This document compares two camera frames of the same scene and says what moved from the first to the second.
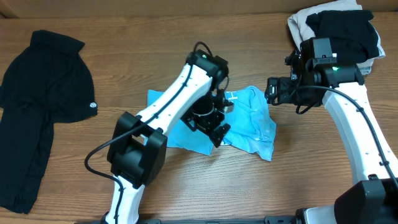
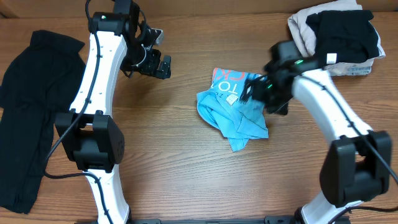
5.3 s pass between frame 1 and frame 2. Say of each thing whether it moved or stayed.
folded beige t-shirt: stayed
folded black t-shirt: stayed
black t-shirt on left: stayed
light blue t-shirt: moved
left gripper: moved
